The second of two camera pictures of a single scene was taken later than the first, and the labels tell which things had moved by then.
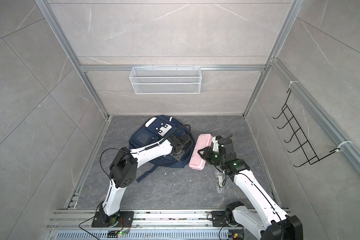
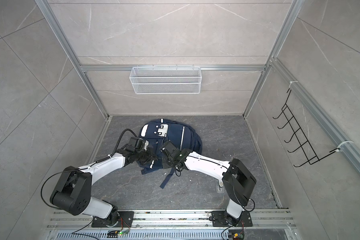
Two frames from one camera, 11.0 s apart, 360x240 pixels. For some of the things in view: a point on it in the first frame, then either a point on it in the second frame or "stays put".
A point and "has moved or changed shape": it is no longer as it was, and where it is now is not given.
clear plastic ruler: x=220 y=181 stays put
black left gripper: x=181 y=156 to x=151 y=156
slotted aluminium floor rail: x=146 y=225 stays put
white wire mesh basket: x=165 y=80 stays put
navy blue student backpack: x=158 y=128 has moved or changed shape
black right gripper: x=206 y=154 to x=164 y=165
